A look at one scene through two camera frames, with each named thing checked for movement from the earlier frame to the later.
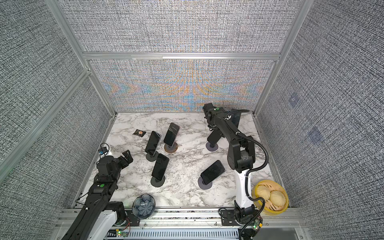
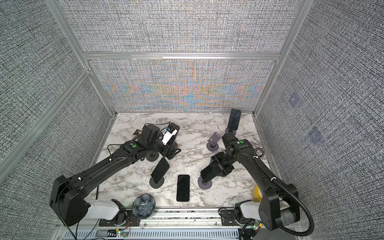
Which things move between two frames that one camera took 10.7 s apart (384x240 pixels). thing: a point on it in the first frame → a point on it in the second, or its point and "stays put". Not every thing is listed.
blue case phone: [213, 172] stays put
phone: [214, 137] → [183, 190]
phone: [235, 116] stays put
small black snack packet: [139, 133] stays put
